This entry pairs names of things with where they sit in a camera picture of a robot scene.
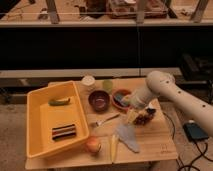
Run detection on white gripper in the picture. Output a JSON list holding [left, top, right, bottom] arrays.
[[121, 94, 136, 107]]

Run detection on metal fork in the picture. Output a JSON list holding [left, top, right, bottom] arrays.
[[90, 114, 120, 128]]

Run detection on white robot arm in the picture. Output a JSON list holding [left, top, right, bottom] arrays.
[[122, 71, 213, 137]]

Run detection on green plastic cup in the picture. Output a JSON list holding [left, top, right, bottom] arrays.
[[102, 80, 113, 93]]

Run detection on white cup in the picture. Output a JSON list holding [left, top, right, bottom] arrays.
[[81, 75, 95, 91]]

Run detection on blue sponge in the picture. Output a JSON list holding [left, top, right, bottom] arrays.
[[114, 93, 129, 107]]

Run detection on orange clay bowl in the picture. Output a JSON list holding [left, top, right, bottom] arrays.
[[111, 89, 131, 112]]

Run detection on purple grapes toy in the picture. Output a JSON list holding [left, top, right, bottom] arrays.
[[134, 109, 156, 125]]

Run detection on grey cloth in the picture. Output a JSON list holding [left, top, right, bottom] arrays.
[[116, 124, 140, 153]]

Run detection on dark purple bowl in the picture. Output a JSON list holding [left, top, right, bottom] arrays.
[[88, 90, 110, 112]]

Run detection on wooden table board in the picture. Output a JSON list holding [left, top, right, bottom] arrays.
[[26, 81, 177, 169]]

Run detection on red yellow apple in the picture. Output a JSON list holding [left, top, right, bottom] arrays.
[[86, 136, 101, 154]]

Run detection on black device on floor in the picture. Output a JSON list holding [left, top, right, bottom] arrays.
[[183, 122, 209, 142]]

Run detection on striped black block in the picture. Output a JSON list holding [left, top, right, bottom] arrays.
[[52, 124, 77, 140]]

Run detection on yellow plastic bin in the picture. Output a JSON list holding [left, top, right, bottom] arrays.
[[26, 81, 89, 158]]

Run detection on black cable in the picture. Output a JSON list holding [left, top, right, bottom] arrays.
[[162, 111, 213, 171]]

